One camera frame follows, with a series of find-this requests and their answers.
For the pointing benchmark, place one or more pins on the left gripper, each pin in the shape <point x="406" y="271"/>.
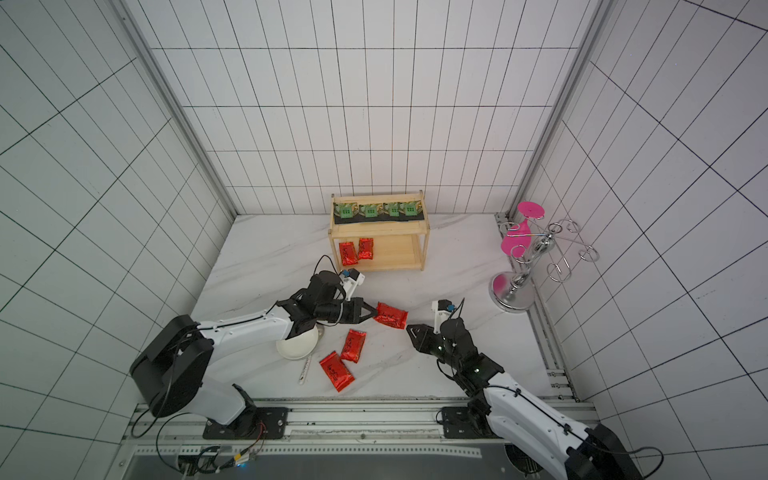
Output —
<point x="356" y="304"/>

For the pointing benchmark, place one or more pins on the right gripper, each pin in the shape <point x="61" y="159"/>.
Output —
<point x="430" y="339"/>

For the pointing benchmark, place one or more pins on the red tea bag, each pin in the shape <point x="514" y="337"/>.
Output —
<point x="366" y="248"/>
<point x="391" y="316"/>
<point x="348" y="253"/>
<point x="338" y="374"/>
<point x="353" y="346"/>

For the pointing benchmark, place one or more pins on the wooden two-tier shelf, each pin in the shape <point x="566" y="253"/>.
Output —
<point x="398" y="245"/>

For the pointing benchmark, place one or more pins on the green tea bag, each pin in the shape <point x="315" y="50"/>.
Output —
<point x="411" y="210"/>
<point x="345" y="212"/>
<point x="391" y="211"/>
<point x="369" y="212"/>

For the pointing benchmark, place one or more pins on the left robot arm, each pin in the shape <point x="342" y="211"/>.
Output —
<point x="171" y="372"/>

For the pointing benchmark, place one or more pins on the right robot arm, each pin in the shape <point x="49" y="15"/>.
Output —
<point x="499" y="406"/>

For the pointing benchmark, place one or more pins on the white bowl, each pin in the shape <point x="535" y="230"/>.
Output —
<point x="299" y="347"/>

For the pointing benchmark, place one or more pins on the chrome cup rack stand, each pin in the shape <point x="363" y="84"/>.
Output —
<point x="514" y="291"/>

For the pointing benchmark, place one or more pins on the pink plastic wine glass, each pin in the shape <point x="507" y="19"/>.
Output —
<point x="519" y="236"/>

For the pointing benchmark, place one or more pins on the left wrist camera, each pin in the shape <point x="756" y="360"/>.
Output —
<point x="351" y="279"/>

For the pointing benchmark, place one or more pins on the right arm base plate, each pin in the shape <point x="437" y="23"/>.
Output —
<point x="463" y="423"/>

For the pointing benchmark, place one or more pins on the aluminium rail frame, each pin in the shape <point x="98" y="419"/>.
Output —
<point x="324" y="439"/>

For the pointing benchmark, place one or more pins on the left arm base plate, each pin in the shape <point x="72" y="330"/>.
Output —
<point x="254" y="423"/>

